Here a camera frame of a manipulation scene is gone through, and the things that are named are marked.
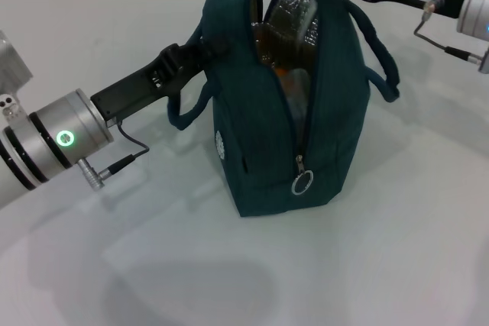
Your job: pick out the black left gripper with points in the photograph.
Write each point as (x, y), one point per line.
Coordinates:
(133, 89)

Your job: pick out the yellow pear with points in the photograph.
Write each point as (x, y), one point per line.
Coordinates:
(286, 73)

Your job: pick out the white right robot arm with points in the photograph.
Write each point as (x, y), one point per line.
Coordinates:
(475, 5)

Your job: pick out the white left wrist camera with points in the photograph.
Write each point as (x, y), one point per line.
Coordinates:
(11, 62)

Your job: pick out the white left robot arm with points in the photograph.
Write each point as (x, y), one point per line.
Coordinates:
(49, 142)

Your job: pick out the dark blue-green insulated lunch bag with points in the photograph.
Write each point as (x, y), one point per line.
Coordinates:
(248, 131)

